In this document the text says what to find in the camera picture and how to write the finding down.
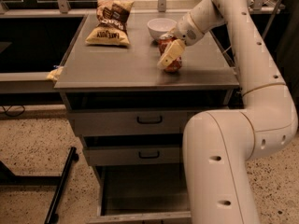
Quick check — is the middle grey drawer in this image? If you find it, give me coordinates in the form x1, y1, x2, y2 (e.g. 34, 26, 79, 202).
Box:
83, 145, 182, 166

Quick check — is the grey drawer cabinet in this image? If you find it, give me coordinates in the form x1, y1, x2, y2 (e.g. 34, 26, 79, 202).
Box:
55, 12, 238, 224

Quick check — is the black cable left floor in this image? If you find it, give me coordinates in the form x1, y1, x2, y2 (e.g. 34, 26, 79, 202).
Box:
0, 105, 26, 118

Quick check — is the white ceramic bowl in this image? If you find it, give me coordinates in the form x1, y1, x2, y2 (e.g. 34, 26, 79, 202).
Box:
148, 18, 177, 40

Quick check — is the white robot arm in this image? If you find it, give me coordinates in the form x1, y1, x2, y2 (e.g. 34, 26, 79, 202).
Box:
158, 0, 298, 224

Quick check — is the top grey drawer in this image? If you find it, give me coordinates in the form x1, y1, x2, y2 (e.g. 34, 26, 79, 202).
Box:
68, 108, 199, 136

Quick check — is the black metal floor stand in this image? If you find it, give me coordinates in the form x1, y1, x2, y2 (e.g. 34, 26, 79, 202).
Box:
0, 147, 78, 224

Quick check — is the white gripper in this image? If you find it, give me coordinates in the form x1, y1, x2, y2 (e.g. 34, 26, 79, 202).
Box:
156, 12, 206, 71

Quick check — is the yellow sponge on rail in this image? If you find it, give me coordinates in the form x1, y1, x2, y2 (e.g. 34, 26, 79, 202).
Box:
47, 66, 64, 81

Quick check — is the bottom grey open drawer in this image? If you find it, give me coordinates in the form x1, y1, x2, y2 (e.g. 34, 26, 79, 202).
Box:
87, 163, 192, 224

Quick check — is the yellow brown chip bag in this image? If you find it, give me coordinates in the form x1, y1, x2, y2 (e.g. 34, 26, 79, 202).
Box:
85, 0, 134, 47

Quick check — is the grey metal rail frame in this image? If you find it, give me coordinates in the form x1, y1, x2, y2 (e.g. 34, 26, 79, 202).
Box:
1, 0, 286, 94

